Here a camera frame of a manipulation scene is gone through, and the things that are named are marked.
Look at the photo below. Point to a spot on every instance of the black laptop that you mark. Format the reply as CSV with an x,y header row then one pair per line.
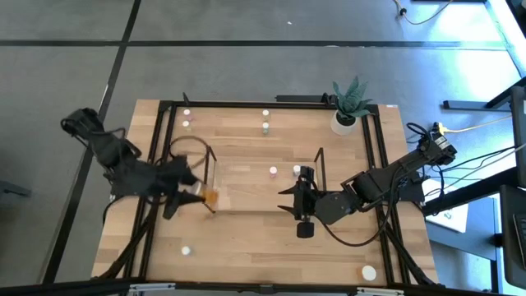
x,y
513,230

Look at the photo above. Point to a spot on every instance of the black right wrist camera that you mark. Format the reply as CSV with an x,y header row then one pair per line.
x,y
305,230

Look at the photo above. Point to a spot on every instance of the pink translucent cup stack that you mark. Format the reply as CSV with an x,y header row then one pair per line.
x,y
273,169

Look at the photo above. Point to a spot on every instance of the pale yellow translucent cup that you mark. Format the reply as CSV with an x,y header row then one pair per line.
x,y
186,123

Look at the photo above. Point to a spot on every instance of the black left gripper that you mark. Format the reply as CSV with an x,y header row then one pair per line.
x,y
174,181

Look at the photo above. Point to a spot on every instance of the snake plant in white pot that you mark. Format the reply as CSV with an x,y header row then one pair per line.
x,y
339,128

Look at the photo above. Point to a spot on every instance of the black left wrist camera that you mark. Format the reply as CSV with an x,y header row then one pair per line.
x,y
176,162

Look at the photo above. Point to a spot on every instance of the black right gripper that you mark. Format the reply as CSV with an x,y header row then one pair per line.
x,y
306,201

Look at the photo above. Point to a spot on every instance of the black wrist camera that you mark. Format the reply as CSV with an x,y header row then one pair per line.
x,y
176,162
305,230

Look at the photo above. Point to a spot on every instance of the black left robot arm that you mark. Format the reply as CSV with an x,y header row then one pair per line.
x,y
119,164

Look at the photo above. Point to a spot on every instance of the black rectangular bar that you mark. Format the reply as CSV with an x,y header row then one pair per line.
x,y
300,98

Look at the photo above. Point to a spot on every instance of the wooden shelf with black frame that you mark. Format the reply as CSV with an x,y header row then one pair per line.
x,y
255,193

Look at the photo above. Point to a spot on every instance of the black desk foot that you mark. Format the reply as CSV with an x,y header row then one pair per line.
x,y
472,105

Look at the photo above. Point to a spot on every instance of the black diagonal desk beam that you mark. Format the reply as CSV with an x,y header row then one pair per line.
x,y
472,193

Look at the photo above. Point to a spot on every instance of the small pink medicine bottle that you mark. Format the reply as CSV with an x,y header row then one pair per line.
x,y
187,112

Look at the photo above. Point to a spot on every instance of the grey desk top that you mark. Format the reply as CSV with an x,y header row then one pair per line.
x,y
472,240

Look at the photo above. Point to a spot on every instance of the white paper sheet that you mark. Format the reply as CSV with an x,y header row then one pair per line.
x,y
448,218

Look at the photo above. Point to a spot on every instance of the black aluminium table frame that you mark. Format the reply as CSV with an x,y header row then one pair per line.
x,y
246,105

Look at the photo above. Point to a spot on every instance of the small teal medicine bottle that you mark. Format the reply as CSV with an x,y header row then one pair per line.
x,y
296,168
185,250
265,125

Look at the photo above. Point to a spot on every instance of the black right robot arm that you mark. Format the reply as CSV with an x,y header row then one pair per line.
x,y
382,177

